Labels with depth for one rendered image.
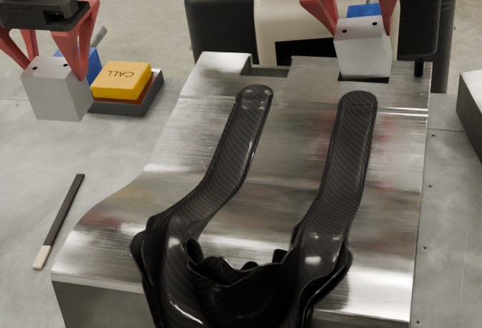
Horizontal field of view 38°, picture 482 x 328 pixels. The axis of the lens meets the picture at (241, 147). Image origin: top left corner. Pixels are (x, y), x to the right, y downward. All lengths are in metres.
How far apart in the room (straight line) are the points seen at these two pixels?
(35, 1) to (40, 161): 0.27
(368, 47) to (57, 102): 0.31
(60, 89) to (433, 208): 0.39
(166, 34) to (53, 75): 2.00
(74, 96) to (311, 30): 0.49
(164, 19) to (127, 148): 1.98
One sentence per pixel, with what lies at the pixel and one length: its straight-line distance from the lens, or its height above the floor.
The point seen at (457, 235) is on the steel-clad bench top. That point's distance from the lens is 0.71.
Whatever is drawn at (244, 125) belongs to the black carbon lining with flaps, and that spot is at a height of 0.88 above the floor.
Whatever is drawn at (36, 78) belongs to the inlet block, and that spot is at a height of 0.96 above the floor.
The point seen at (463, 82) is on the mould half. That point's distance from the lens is 0.82.
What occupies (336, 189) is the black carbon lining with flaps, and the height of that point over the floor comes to 0.88.
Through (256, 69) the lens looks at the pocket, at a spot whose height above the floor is 0.87.
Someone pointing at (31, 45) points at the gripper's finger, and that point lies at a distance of 0.73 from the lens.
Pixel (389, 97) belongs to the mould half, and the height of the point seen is 0.89.
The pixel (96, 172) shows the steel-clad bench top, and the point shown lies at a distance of 0.82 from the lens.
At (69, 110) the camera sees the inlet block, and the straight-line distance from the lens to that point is 0.71.
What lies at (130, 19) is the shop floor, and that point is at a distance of 2.85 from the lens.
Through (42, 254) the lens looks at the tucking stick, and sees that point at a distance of 0.74.
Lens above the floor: 1.31
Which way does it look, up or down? 39 degrees down
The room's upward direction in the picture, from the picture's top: 8 degrees counter-clockwise
